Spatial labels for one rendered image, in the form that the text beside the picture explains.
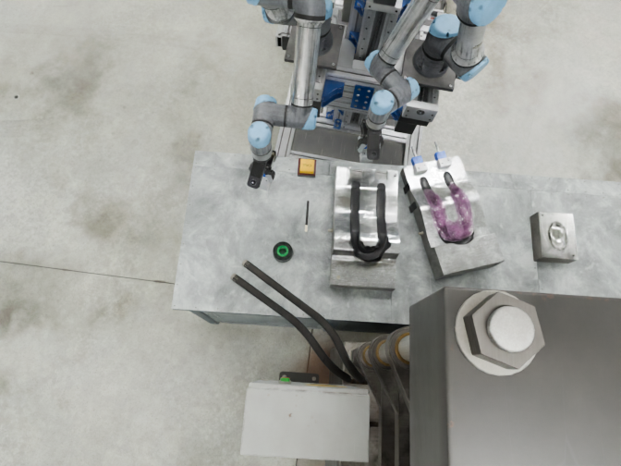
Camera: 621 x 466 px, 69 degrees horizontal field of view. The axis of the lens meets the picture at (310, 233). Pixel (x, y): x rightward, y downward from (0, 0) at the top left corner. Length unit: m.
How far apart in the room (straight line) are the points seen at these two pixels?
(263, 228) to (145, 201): 1.20
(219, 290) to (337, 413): 0.88
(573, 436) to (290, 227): 1.43
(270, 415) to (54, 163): 2.46
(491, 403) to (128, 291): 2.39
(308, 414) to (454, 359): 0.57
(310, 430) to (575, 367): 0.65
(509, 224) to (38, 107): 2.90
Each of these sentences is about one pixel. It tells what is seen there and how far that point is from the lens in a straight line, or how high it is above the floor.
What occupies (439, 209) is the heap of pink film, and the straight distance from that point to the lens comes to 1.91.
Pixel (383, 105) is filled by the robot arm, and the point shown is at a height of 1.30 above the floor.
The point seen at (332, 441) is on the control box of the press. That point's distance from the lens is 1.17.
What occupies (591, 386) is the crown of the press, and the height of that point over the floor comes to 2.01.
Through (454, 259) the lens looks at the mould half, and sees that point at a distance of 1.88.
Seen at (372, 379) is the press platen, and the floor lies 1.04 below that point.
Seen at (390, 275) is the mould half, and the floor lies 0.86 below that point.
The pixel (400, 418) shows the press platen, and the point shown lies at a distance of 1.37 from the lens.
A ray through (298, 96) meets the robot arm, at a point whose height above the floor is 1.33.
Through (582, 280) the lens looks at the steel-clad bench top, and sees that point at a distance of 2.22.
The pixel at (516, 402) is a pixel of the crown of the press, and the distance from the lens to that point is 0.69.
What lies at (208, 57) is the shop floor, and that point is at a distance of 3.38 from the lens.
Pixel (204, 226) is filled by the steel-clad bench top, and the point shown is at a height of 0.80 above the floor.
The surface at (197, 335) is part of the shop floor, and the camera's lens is 2.68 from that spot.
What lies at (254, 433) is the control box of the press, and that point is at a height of 1.47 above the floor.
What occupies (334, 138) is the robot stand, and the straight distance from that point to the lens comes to 2.77.
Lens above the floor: 2.62
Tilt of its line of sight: 73 degrees down
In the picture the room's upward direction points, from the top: 8 degrees clockwise
